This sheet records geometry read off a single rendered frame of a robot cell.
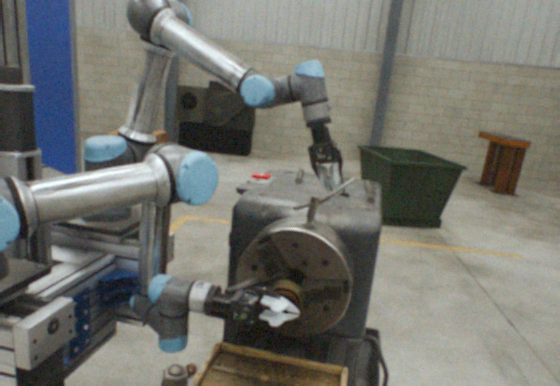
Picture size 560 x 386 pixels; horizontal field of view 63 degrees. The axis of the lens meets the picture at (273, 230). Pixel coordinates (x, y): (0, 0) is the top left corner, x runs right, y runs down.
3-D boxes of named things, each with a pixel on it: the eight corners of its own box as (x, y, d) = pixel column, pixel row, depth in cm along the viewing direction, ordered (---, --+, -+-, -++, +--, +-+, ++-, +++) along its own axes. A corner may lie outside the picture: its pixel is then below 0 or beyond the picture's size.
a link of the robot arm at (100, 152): (74, 183, 133) (72, 136, 129) (104, 176, 145) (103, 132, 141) (109, 190, 130) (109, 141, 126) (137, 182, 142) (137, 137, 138)
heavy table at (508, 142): (467, 177, 1006) (478, 130, 975) (488, 179, 1003) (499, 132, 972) (494, 193, 853) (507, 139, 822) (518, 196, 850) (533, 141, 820)
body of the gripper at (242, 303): (252, 333, 105) (203, 323, 108) (262, 316, 113) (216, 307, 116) (255, 303, 103) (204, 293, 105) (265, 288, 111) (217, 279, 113)
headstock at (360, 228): (260, 252, 205) (268, 166, 193) (368, 270, 196) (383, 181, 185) (216, 312, 149) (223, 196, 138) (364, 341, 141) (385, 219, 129)
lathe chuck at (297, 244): (236, 304, 140) (256, 207, 129) (337, 335, 135) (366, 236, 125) (227, 318, 131) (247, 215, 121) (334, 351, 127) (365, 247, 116)
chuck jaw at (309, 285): (304, 272, 125) (349, 274, 123) (305, 289, 127) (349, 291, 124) (298, 288, 115) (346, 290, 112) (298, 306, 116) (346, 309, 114)
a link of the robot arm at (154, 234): (128, 135, 113) (120, 316, 126) (148, 142, 105) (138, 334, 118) (170, 137, 120) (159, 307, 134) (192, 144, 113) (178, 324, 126)
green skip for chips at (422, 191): (349, 202, 683) (357, 144, 657) (409, 206, 695) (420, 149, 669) (379, 230, 556) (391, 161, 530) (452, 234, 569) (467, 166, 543)
